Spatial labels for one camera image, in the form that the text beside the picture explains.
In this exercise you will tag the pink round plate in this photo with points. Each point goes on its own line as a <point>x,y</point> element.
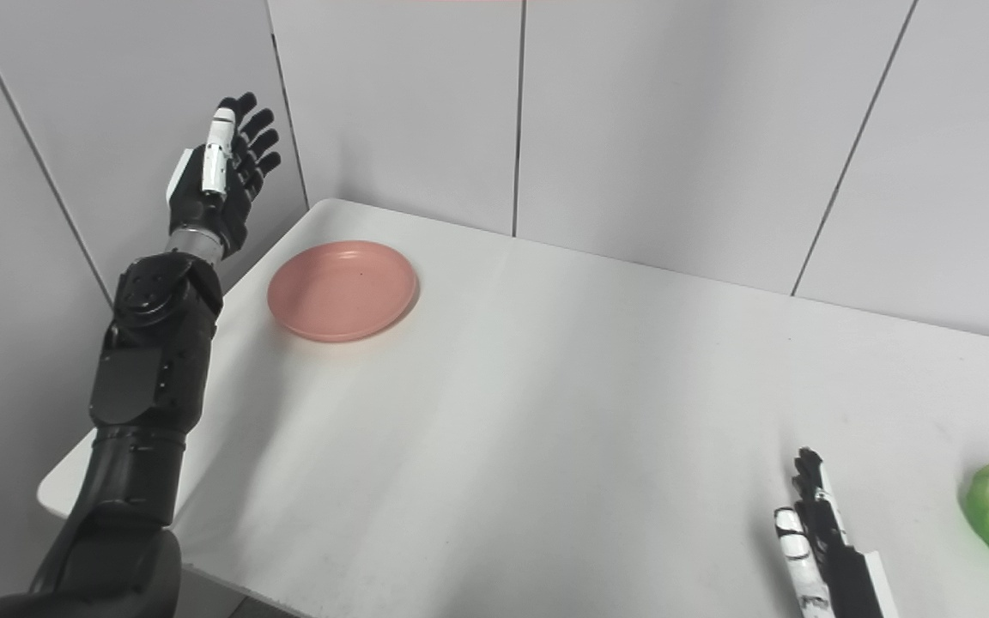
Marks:
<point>342,290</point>

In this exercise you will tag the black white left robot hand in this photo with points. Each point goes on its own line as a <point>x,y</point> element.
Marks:
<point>207,210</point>

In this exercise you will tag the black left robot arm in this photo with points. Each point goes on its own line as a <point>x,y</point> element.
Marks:
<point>142,369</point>

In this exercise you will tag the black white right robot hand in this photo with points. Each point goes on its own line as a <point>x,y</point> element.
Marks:
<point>842,579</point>

